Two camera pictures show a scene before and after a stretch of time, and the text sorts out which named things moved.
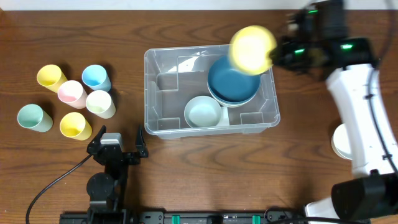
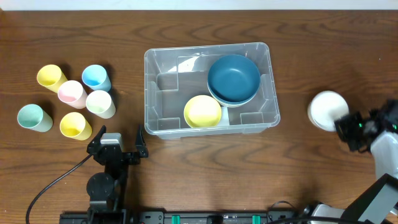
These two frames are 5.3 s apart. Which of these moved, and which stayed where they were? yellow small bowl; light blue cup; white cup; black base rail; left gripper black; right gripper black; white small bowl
Moved: right gripper black; white small bowl; yellow small bowl
Stayed: white cup; light blue cup; black base rail; left gripper black
